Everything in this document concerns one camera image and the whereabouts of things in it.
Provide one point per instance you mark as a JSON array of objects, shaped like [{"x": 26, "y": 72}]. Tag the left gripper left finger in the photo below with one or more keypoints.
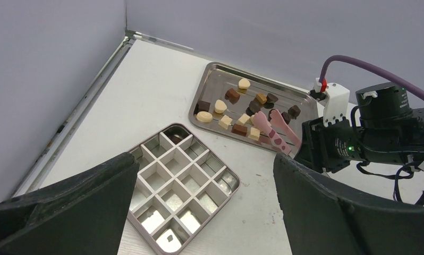
[{"x": 83, "y": 214}]

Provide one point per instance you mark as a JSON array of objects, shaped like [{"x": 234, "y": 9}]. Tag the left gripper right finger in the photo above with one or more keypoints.
[{"x": 324, "y": 216}]

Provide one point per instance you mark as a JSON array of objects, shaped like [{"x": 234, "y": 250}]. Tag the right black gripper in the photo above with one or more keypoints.
[{"x": 328, "y": 149}]

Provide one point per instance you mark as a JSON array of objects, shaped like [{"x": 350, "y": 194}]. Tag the pink cat paw tongs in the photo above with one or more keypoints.
[{"x": 261, "y": 122}]

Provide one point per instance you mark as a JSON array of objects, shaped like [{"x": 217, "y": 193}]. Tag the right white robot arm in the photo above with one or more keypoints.
[{"x": 382, "y": 128}]

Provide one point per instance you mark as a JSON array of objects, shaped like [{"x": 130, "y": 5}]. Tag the dark heart chocolate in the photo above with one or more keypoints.
[{"x": 271, "y": 98}]

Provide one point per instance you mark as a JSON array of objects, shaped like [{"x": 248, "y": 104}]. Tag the caramel square chocolate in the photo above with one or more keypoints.
[{"x": 261, "y": 98}]

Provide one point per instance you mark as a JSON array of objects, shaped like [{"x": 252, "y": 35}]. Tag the brown rectangular chocolate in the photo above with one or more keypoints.
[{"x": 239, "y": 130}]

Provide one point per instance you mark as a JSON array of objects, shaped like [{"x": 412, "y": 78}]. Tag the cream heart chocolate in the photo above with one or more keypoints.
[{"x": 244, "y": 84}]

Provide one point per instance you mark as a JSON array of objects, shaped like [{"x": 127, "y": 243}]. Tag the cream square chocolate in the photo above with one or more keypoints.
[{"x": 225, "y": 122}]

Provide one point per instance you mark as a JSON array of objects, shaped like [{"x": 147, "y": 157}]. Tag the steel chocolate tray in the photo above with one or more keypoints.
[{"x": 220, "y": 81}]

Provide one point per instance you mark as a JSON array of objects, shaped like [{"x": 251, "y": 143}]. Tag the cream oval chocolate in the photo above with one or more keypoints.
[{"x": 220, "y": 107}]

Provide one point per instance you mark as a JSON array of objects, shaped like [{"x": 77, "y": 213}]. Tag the cream round swirl chocolate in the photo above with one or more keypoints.
[{"x": 204, "y": 117}]

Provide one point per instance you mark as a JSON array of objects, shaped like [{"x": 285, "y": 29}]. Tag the dark brown square chocolate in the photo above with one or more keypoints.
[{"x": 202, "y": 106}]

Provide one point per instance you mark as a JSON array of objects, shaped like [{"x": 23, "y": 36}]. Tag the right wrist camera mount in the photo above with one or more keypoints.
[{"x": 334, "y": 97}]

